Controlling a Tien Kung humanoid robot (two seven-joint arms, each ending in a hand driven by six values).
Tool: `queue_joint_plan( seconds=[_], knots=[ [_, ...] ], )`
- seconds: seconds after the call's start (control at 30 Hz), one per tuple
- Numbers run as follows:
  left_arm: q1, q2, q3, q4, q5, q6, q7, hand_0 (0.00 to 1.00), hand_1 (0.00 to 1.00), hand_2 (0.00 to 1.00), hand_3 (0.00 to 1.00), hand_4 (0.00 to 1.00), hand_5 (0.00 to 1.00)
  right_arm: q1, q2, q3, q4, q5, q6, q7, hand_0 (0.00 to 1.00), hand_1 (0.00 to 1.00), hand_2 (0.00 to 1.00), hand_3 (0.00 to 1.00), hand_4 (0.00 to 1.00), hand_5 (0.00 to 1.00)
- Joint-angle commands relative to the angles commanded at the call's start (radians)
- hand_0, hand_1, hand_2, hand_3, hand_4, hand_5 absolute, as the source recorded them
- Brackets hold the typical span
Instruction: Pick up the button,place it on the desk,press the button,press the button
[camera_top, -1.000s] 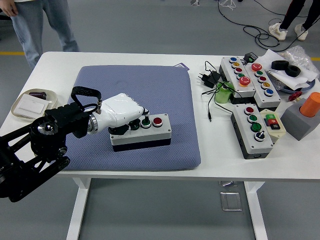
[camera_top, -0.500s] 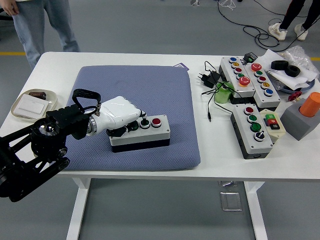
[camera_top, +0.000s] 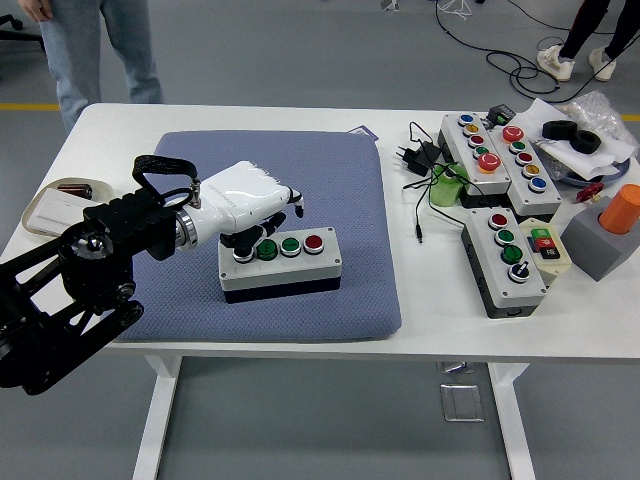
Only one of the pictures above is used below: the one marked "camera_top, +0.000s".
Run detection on cream three-button switch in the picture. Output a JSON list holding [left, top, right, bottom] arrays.
[[518, 218, 572, 289]]

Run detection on black foam ring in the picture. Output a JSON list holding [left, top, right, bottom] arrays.
[[570, 129, 603, 155], [542, 119, 577, 141]]

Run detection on black office chair base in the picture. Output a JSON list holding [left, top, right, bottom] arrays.
[[0, 13, 44, 81]]

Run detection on grey block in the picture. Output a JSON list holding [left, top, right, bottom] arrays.
[[560, 194, 640, 282]]

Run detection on blue-grey woven mat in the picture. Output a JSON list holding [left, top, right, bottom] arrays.
[[112, 130, 404, 344]]

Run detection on metal floor socket plate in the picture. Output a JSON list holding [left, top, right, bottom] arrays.
[[439, 383, 486, 424]]

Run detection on small black electronic module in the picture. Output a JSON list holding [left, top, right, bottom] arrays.
[[487, 103, 519, 126]]

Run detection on clear bubble wrap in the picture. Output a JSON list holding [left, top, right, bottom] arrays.
[[557, 90, 639, 151]]

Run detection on small dark red cylinder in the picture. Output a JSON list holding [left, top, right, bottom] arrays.
[[57, 183, 95, 200]]

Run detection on black power adapter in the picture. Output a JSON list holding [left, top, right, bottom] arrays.
[[397, 141, 442, 177]]

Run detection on grey four-button control box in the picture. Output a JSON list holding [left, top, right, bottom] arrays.
[[218, 227, 344, 305], [460, 207, 549, 320]]

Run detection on white floor cable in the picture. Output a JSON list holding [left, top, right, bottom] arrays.
[[437, 0, 474, 24]]

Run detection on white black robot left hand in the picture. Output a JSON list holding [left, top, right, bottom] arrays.
[[192, 159, 306, 261]]

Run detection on black adapter cord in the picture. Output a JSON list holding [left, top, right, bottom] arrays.
[[402, 121, 471, 246]]

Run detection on person's hand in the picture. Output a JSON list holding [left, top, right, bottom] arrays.
[[19, 0, 55, 23]]

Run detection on white wall switch plate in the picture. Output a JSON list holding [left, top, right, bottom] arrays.
[[27, 188, 94, 235]]

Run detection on blue-rimmed round plate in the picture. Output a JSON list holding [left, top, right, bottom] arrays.
[[549, 154, 636, 187]]

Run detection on person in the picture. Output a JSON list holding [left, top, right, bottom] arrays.
[[537, 0, 640, 82], [19, 0, 164, 134]]

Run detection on small metal floor bracket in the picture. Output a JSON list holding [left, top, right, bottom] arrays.
[[438, 360, 479, 375]]

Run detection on white oval dish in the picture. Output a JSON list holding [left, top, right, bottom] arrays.
[[20, 177, 114, 239]]

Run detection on black floor cable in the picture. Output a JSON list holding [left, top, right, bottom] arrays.
[[434, 0, 621, 96]]

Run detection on white paper sheet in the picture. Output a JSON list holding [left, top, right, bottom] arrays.
[[514, 97, 639, 181]]

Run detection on white table leg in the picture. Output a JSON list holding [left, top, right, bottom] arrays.
[[487, 362, 537, 480], [132, 355, 184, 480]]

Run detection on grey five-button emergency-stop box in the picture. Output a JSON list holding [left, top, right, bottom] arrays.
[[487, 124, 564, 224], [438, 113, 512, 209]]

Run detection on orange cylinder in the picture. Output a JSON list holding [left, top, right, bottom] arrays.
[[599, 183, 640, 235]]

